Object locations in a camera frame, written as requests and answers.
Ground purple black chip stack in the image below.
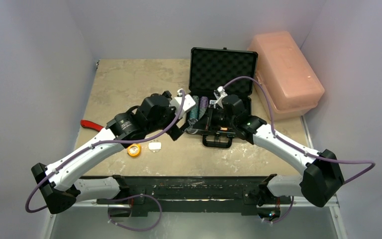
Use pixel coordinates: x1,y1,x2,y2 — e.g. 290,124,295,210
198,96,208,118

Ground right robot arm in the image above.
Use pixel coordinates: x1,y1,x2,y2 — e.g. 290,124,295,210
187,95,344,207

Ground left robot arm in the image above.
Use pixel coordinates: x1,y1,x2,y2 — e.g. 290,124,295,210
25,90,195,214

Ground black poker set case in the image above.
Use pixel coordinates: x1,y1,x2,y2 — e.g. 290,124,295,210
186,47,258,148

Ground yellow blue chips in case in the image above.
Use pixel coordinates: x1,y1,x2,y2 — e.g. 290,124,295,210
190,96,199,115

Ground orange tape measure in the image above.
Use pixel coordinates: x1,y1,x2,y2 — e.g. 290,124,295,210
127,143,142,158

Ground pink plastic storage box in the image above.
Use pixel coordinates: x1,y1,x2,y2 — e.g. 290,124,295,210
248,31,325,120

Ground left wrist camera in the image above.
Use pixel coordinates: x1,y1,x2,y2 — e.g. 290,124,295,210
170,89,195,118

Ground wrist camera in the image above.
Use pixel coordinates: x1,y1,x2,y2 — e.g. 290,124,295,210
209,86,228,108
170,89,195,118

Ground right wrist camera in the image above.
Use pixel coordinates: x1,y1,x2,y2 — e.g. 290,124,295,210
209,86,228,108

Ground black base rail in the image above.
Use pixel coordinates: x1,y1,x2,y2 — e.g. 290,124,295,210
96,175,291,218

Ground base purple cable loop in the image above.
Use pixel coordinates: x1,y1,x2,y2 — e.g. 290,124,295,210
107,194,163,232

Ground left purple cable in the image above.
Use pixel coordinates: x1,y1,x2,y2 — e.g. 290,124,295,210
25,91,187,214

